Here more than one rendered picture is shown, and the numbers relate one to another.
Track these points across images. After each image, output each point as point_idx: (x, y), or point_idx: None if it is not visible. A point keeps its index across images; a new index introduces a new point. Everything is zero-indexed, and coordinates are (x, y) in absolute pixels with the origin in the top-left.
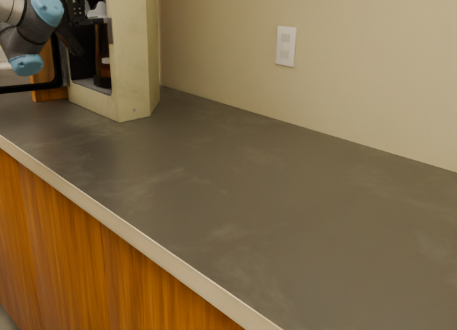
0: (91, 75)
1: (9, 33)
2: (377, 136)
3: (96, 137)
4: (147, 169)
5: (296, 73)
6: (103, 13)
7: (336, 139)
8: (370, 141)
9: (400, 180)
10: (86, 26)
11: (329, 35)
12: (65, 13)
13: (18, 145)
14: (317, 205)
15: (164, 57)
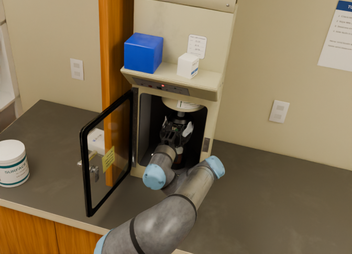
0: (144, 152)
1: (175, 184)
2: (337, 159)
3: (213, 217)
4: (281, 240)
5: (284, 126)
6: (189, 128)
7: (316, 164)
8: (331, 161)
9: None
10: (145, 123)
11: (313, 109)
12: (174, 140)
13: (186, 250)
14: None
15: None
